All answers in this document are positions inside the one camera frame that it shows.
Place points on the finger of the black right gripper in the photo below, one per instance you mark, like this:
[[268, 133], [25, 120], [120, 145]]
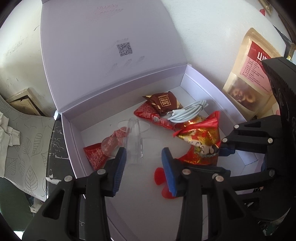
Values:
[[226, 150], [256, 136]]

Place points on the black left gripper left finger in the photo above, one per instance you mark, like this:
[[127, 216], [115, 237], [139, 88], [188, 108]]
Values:
[[58, 218]]

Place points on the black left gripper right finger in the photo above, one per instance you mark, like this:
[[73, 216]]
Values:
[[211, 190]]

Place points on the large red gold snack bag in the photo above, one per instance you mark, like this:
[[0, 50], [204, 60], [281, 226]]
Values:
[[202, 134]]

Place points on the brown chocolate packet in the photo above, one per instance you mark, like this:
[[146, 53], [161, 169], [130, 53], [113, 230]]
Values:
[[163, 102]]

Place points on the long red snack packet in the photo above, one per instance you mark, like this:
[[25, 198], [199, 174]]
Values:
[[148, 113]]

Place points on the hawthorn snack pouch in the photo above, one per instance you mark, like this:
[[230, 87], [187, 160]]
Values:
[[247, 86]]

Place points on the small red candy packet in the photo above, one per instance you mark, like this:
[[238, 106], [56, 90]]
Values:
[[98, 154]]

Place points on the grey leaf pattern chair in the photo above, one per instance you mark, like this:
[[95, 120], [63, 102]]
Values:
[[25, 165]]

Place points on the grey cloth on chair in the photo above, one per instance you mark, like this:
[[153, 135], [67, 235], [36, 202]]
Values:
[[9, 135]]

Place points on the open white gift box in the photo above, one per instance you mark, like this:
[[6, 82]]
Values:
[[101, 58]]

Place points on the wooden frame on floor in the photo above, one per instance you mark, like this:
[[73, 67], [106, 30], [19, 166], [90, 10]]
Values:
[[26, 102]]

